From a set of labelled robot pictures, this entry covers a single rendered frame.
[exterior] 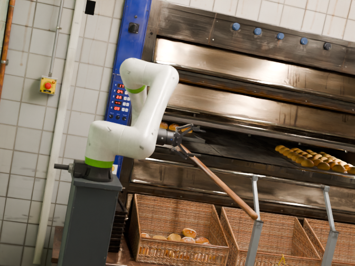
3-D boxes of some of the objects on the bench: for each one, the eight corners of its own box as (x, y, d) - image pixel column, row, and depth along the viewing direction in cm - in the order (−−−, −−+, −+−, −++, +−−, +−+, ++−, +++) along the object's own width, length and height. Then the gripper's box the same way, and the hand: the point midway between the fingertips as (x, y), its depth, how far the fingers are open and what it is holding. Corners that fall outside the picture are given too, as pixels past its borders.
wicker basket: (293, 254, 380) (302, 217, 377) (365, 262, 392) (374, 226, 388) (324, 284, 333) (335, 242, 330) (404, 293, 345) (415, 253, 341)
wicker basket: (125, 232, 357) (133, 192, 353) (206, 241, 369) (214, 203, 365) (133, 262, 310) (142, 216, 306) (226, 272, 322) (235, 228, 319)
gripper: (168, 114, 295) (205, 120, 300) (159, 158, 299) (196, 163, 304) (170, 116, 288) (208, 122, 293) (162, 161, 292) (199, 167, 296)
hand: (201, 143), depth 298 cm, fingers open, 13 cm apart
